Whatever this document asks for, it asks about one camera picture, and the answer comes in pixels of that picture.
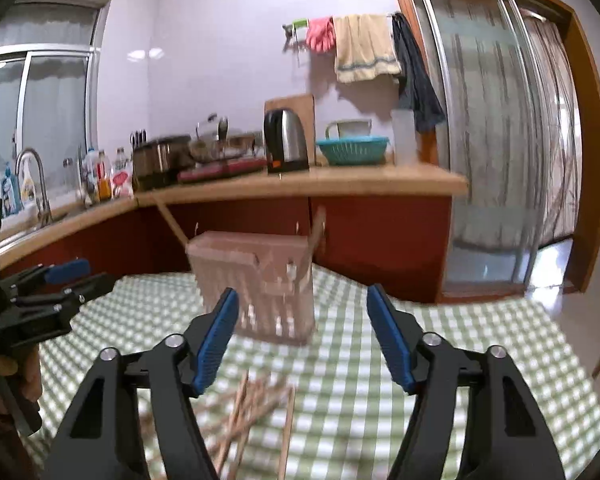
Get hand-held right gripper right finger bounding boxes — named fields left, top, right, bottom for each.
left=366, top=283, right=568, bottom=480

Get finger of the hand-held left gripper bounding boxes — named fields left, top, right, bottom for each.
left=0, top=259, right=92, bottom=294
left=10, top=272, right=117, bottom=312

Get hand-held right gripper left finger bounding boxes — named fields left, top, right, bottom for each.
left=42, top=287, right=241, bottom=480

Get pile of wooden chopsticks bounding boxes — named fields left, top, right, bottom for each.
left=139, top=370, right=297, bottom=480

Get pink plastic utensil holder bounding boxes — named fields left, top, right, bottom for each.
left=186, top=231, right=317, bottom=346

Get person's left hand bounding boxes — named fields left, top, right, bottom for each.
left=0, top=345, right=44, bottom=412

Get blue detergent bottle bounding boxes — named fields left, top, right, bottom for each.
left=0, top=162, right=23, bottom=216

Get green checkered tablecloth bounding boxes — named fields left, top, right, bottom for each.
left=22, top=265, right=600, bottom=480

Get yellow white bottle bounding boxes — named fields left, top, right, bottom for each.
left=20, top=157, right=38, bottom=206

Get metal kitchen faucet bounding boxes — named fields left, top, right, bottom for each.
left=15, top=148, right=53, bottom=226

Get orange sauce bottle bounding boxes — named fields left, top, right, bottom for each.
left=96, top=152, right=113, bottom=201

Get white seasoning bottle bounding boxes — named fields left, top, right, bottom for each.
left=81, top=147, right=101, bottom=202

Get red kitchen cabinets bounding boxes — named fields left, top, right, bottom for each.
left=0, top=192, right=453, bottom=303

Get dark rice cooker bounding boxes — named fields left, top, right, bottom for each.
left=132, top=135, right=193, bottom=191

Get wooden kitchen countertop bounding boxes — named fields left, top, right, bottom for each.
left=0, top=162, right=470, bottom=271

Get teal plastic colander basket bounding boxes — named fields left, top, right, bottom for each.
left=316, top=136, right=391, bottom=166

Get translucent plastic container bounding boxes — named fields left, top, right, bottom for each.
left=391, top=108, right=418, bottom=166

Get white pitcher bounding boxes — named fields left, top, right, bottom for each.
left=325, top=119, right=373, bottom=142

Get black steel electric kettle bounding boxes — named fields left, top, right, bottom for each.
left=263, top=108, right=311, bottom=176

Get frosted sliding glass door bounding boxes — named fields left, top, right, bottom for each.
left=400, top=0, right=581, bottom=301

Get wooden cutting board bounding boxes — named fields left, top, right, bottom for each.
left=264, top=93, right=316, bottom=166

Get dark grey cloth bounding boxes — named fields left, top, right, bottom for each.
left=391, top=11, right=446, bottom=133

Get beige towel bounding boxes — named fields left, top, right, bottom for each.
left=332, top=13, right=403, bottom=84

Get pink rubber gloves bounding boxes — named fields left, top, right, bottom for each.
left=306, top=16, right=337, bottom=53

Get aluminium frame window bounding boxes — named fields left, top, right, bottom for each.
left=0, top=0, right=112, bottom=211

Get wooden door frame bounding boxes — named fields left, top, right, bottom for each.
left=385, top=0, right=600, bottom=306

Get metal towel rail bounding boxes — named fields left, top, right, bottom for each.
left=281, top=12, right=401, bottom=53

